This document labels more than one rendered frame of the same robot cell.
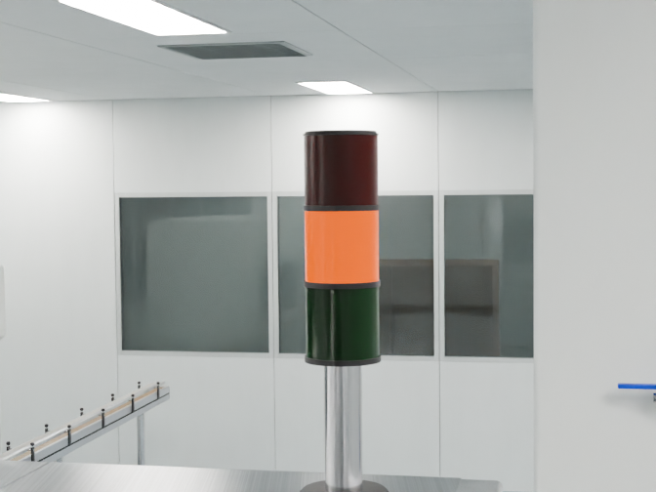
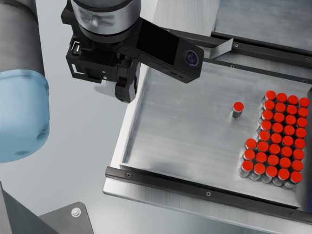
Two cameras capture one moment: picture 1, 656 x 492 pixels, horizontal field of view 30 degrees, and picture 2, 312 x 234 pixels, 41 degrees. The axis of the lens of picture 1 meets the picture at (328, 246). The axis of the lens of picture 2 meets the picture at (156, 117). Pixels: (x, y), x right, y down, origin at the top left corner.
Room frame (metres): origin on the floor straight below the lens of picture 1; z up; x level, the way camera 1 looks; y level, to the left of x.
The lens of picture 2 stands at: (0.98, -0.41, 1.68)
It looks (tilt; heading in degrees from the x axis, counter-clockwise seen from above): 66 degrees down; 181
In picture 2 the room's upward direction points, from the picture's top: 1 degrees clockwise
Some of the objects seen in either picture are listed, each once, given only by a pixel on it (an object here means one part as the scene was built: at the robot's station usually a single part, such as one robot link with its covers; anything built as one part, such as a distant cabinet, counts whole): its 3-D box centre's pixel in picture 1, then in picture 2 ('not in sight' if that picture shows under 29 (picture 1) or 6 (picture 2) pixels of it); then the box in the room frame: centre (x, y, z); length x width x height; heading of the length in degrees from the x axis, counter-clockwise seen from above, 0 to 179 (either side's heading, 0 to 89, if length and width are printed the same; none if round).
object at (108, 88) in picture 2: not in sight; (113, 90); (0.70, -0.48, 1.13); 0.06 x 0.03 x 0.09; 78
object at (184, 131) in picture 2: not in sight; (218, 126); (0.65, -0.29, 0.90); 0.34 x 0.26 x 0.04; 78
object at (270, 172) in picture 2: not in sight; (274, 137); (0.67, -0.18, 0.90); 0.18 x 0.02 x 0.05; 168
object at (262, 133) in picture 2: not in sight; (263, 134); (0.67, -0.20, 0.90); 0.18 x 0.02 x 0.05; 168
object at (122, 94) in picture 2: not in sight; (124, 82); (0.71, -0.46, 1.17); 0.05 x 0.02 x 0.09; 168
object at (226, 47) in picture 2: not in sight; (198, 45); (0.47, -0.33, 0.91); 0.14 x 0.03 x 0.06; 79
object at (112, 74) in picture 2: not in sight; (107, 40); (0.68, -0.48, 1.24); 0.09 x 0.08 x 0.12; 78
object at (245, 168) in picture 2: not in sight; (245, 169); (0.74, -0.24, 0.90); 0.02 x 0.02 x 0.05
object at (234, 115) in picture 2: not in sight; (236, 111); (0.62, -0.25, 0.90); 0.02 x 0.02 x 0.04
